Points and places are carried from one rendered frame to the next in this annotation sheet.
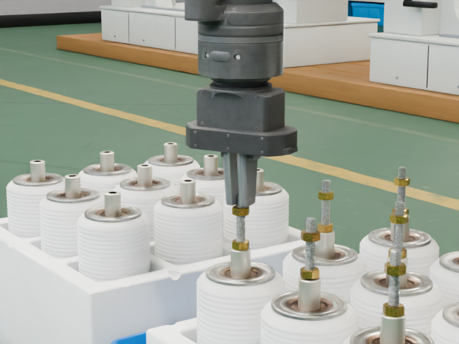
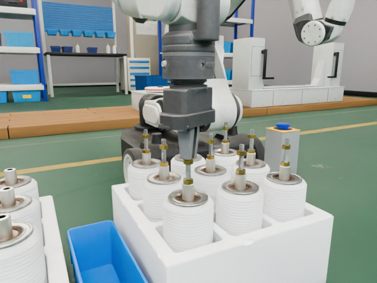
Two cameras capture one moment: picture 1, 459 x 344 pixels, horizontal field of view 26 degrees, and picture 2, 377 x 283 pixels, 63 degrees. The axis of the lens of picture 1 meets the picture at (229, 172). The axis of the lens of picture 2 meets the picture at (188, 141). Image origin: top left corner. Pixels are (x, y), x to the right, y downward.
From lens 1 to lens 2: 109 cm
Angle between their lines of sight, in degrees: 80
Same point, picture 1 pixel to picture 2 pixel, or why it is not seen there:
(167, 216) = (19, 218)
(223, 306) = (210, 214)
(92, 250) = (23, 270)
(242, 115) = (205, 101)
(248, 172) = (196, 136)
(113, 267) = (40, 272)
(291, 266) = (171, 187)
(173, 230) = not seen: hidden behind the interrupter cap
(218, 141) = (197, 120)
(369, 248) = (151, 171)
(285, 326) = (260, 196)
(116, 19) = not seen: outside the picture
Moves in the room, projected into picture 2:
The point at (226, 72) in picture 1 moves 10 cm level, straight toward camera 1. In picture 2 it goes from (212, 74) to (275, 74)
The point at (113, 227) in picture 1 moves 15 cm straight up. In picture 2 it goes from (36, 238) to (23, 138)
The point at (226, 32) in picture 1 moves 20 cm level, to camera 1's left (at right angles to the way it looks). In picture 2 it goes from (212, 49) to (200, 36)
